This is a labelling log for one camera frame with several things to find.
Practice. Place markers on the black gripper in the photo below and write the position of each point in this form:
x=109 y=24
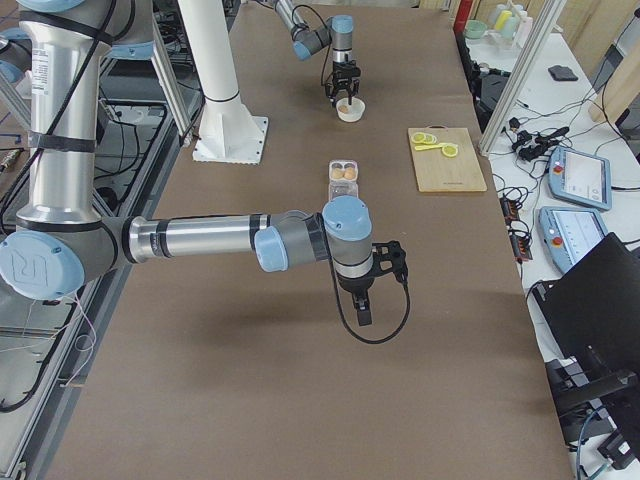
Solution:
x=343 y=75
x=356 y=286

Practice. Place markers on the clear plastic egg box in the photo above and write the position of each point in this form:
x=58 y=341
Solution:
x=342 y=186

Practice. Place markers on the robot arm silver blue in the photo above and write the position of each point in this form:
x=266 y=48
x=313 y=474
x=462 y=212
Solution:
x=62 y=242
x=334 y=33

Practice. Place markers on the white round bowl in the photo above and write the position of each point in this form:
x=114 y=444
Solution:
x=356 y=113

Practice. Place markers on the yellow plastic knife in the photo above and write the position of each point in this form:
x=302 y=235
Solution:
x=424 y=147

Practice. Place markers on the wooden cutting board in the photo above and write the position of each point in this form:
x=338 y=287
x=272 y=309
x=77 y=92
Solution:
x=436 y=173

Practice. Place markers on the lemon slice mid board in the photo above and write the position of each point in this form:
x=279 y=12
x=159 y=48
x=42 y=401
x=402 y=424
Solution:
x=449 y=150

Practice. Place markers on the green cup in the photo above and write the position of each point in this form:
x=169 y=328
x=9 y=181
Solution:
x=474 y=29

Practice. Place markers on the lower blue teach pendant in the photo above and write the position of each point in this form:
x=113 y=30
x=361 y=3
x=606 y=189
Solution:
x=570 y=233

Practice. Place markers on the blue teach pendant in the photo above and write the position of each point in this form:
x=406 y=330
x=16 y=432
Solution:
x=580 y=178
x=570 y=233

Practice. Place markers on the black small pad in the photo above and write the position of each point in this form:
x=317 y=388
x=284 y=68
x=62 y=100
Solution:
x=561 y=73

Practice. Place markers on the upper blue teach pendant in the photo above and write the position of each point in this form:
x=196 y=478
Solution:
x=580 y=178

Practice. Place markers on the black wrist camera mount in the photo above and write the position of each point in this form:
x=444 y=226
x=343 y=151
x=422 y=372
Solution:
x=390 y=257

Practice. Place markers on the white pedestal column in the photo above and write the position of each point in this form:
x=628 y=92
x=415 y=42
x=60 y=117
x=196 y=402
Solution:
x=228 y=132

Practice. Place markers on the aluminium frame post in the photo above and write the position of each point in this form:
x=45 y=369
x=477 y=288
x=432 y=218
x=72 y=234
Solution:
x=541 y=29

